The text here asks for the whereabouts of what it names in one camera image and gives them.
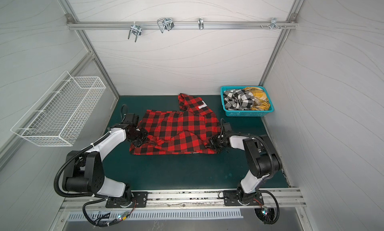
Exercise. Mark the white vent strip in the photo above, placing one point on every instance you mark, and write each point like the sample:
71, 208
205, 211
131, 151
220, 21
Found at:
146, 215

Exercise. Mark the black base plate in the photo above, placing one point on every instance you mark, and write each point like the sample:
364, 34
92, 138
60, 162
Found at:
133, 199
240, 198

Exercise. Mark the white wire basket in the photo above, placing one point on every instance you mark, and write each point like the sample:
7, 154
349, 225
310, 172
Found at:
57, 118

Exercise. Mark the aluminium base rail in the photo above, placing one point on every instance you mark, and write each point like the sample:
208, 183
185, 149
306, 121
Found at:
208, 199

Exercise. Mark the metal U-bolt clamp middle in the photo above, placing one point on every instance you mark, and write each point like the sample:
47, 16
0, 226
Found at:
165, 23

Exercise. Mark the metal bracket with bolts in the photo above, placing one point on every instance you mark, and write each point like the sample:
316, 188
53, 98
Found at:
273, 25

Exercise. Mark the teal plastic basket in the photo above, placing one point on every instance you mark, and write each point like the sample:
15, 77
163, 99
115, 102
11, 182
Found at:
244, 113

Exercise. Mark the red black plaid shirt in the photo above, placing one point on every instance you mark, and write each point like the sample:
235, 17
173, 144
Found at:
187, 131

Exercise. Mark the metal U-bolt clamp left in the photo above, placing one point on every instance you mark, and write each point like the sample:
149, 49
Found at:
135, 31

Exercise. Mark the horizontal aluminium rail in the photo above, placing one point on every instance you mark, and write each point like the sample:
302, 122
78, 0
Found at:
179, 25

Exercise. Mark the metal u-bolt clamp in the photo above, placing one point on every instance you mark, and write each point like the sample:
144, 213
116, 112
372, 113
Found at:
165, 23
135, 31

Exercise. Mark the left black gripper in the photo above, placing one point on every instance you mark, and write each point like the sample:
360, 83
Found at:
138, 143

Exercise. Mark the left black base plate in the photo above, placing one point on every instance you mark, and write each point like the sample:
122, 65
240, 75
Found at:
133, 199

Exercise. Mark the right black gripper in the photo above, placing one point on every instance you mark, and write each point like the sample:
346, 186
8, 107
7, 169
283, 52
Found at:
216, 141

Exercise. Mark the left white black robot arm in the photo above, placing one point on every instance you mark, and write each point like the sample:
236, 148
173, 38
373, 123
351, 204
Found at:
82, 175

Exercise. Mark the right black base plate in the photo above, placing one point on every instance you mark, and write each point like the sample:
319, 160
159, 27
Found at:
240, 198

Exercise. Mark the small metal clamp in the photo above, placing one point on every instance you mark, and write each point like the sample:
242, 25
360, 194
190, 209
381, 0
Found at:
200, 23

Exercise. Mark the yellow plaid shirt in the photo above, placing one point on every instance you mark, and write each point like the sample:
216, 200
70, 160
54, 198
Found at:
261, 101

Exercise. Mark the black white checked shirt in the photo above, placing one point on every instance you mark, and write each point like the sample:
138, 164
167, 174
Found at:
238, 99

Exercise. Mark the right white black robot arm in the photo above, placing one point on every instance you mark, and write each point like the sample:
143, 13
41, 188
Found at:
262, 160

